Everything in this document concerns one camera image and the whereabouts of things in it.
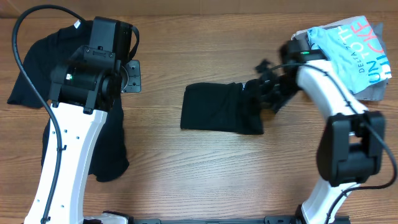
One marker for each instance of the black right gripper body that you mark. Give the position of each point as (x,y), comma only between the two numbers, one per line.
(275,91)

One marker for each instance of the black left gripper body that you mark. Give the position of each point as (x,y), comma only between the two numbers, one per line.
(131,73)

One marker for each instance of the black polo shirt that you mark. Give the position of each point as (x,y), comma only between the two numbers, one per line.
(233,107)

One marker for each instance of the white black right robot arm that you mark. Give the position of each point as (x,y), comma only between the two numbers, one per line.
(350,150)

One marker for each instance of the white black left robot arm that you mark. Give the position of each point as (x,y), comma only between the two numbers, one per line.
(82,92)

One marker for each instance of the light blue printed t-shirt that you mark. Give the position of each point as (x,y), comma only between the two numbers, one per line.
(356,51)

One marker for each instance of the black t-shirt with label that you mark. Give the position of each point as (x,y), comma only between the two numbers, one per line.
(109,160)

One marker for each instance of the grey folded garment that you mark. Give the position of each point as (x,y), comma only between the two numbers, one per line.
(374,92)

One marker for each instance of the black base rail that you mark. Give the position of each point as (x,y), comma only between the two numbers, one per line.
(211,221)

